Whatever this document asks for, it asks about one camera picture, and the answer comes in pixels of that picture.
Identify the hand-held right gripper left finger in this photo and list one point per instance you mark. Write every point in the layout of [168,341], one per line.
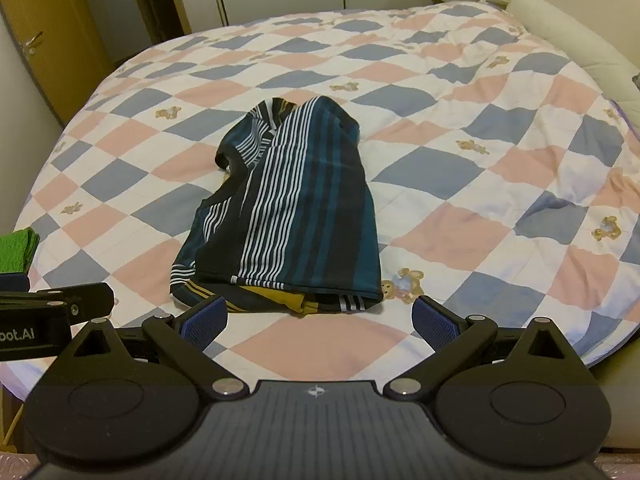
[205,322]

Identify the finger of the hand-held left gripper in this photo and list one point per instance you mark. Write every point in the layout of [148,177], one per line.
[75,297]
[12,281]

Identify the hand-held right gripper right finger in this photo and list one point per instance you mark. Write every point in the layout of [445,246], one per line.
[437,327]

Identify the dark striped sweater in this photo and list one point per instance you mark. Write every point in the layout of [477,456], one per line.
[300,200]

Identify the green knitted cloth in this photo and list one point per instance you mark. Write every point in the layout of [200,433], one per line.
[15,252]

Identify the checkered teddy bear quilt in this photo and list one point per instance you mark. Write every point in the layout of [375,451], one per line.
[450,240]

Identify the yellow wooden door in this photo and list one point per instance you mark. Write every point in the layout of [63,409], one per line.
[55,35]

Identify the purple bed sheet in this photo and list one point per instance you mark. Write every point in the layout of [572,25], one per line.
[622,117]

